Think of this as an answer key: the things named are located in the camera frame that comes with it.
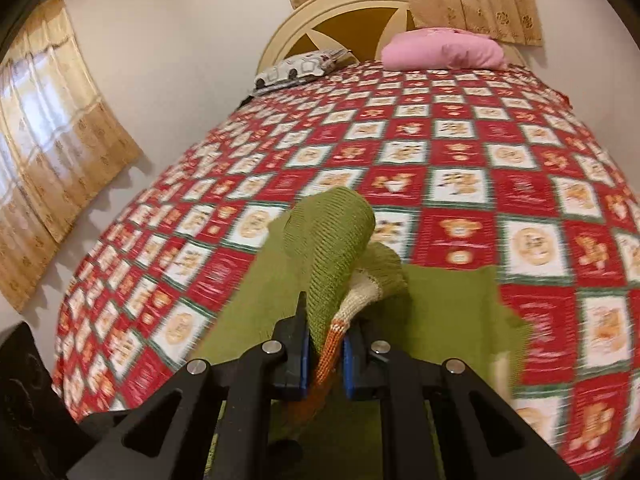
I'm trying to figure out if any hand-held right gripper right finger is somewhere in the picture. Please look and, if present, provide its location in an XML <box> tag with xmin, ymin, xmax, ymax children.
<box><xmin>342</xmin><ymin>322</ymin><xmax>583</xmax><ymax>480</ymax></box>

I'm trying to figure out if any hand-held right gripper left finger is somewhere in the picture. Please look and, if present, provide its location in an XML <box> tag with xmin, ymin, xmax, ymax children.
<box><xmin>67</xmin><ymin>292</ymin><xmax>311</xmax><ymax>480</ymax></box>

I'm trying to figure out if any green orange striped knit sweater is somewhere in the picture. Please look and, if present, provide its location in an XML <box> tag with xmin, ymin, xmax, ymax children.
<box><xmin>192</xmin><ymin>186</ymin><xmax>531</xmax><ymax>480</ymax></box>

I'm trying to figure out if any red checkered printed blanket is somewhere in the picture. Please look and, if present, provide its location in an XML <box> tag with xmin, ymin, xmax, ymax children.
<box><xmin>50</xmin><ymin>57</ymin><xmax>640</xmax><ymax>480</ymax></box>

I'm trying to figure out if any white patterned pillow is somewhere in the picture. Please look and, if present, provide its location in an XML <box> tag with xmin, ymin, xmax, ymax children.
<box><xmin>253</xmin><ymin>49</ymin><xmax>353</xmax><ymax>96</ymax></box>

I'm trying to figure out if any pink pillow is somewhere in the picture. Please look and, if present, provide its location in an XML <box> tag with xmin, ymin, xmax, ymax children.
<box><xmin>381</xmin><ymin>28</ymin><xmax>507</xmax><ymax>71</ymax></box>

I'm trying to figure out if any cream wooden bed headboard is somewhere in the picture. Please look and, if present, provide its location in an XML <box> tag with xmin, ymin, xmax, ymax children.
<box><xmin>255</xmin><ymin>0</ymin><xmax>528</xmax><ymax>78</ymax></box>

